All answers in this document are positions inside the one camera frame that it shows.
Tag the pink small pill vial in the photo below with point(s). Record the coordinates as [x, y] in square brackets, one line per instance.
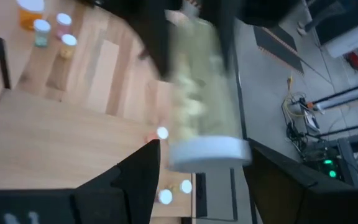
[63, 28]
[165, 196]

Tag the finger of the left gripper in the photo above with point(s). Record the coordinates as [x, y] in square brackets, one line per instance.
[151, 34]
[253, 9]

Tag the grey equipment cart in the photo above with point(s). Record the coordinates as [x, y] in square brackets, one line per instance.
[337, 18]

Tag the black perforated panel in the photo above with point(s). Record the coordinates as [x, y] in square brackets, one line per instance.
[201, 196]

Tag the clear jar of white pills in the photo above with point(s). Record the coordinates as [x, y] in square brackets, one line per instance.
[204, 93]

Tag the teal small pill vial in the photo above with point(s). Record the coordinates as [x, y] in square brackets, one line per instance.
[41, 37]

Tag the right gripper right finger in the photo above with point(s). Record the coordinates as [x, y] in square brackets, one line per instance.
[297, 202]

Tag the large orange pill bottle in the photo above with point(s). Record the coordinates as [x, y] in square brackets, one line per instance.
[28, 18]

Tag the black orange striped mat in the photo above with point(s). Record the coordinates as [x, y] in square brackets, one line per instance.
[275, 43]

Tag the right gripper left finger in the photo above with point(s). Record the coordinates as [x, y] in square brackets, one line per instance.
[129, 189]

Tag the wooden shelf with black frame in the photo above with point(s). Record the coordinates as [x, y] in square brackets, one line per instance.
[57, 140]

